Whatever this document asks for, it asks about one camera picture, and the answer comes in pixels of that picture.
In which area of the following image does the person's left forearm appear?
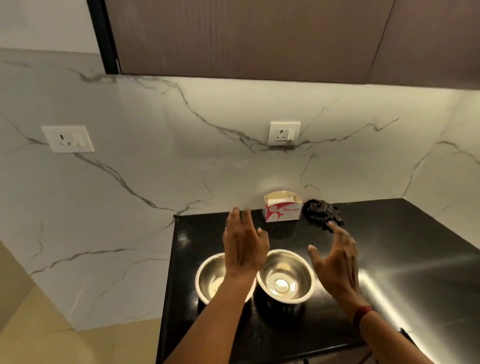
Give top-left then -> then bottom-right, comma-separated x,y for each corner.
164,271 -> 260,364

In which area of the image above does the dark checked cloth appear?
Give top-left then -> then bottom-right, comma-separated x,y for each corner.
302,199 -> 345,233

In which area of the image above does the person's left hand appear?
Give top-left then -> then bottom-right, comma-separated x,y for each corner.
222,206 -> 271,278

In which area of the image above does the grey wall cabinet body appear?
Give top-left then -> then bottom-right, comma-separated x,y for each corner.
86,0 -> 122,75

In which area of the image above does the brown wall cabinet door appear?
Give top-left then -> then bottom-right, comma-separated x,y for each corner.
369,0 -> 480,91

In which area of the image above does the red and white tissue box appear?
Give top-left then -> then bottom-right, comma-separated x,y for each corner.
262,190 -> 304,224

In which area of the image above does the red wrist band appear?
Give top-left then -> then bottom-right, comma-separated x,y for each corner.
352,305 -> 377,331

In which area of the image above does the person's right hand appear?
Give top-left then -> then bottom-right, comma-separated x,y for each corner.
307,221 -> 371,314

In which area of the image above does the white wall socket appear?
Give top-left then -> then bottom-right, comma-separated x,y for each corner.
268,120 -> 302,147
41,125 -> 95,154

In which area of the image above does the steel bowl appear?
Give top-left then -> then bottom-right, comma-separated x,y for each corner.
194,252 -> 258,305
256,248 -> 316,305

